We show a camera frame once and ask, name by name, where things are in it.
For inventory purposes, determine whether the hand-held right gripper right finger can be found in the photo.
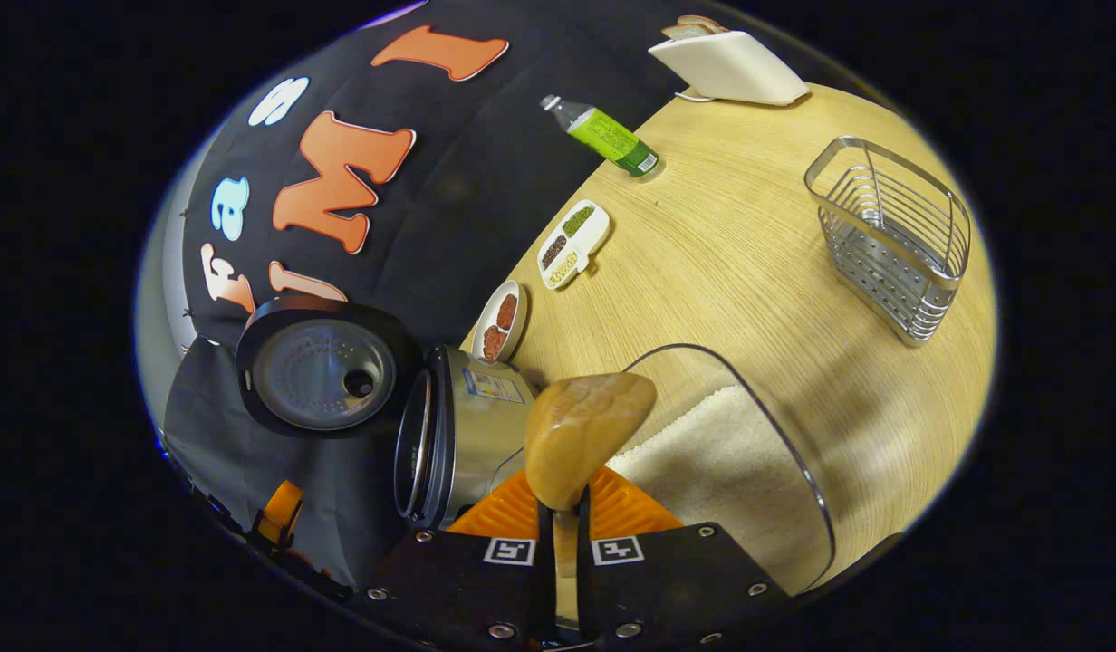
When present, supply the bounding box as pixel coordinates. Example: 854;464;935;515
576;466;794;648

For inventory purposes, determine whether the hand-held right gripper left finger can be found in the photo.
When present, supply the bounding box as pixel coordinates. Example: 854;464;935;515
354;466;556;648

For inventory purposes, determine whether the black and silver rice cooker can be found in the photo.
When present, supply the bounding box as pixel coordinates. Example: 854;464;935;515
236;294;541;531

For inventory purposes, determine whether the wooden spoon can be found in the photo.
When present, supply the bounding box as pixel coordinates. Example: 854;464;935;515
524;371;659;635

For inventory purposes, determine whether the metal wire chopstick holder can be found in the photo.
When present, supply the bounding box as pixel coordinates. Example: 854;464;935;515
804;136;972;347

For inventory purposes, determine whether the clear plastic rice container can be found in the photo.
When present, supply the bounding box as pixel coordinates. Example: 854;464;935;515
603;342;837;594

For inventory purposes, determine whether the round white plate red food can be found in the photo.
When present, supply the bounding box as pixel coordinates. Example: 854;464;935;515
470;280;529;363

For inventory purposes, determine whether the white divided bean dish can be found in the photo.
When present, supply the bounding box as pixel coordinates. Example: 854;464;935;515
536;199;611;291

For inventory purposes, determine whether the green label drink bottle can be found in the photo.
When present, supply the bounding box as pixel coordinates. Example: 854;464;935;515
540;94;663;179

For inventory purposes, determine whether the white toaster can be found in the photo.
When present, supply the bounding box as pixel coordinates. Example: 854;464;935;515
649;30;810;107

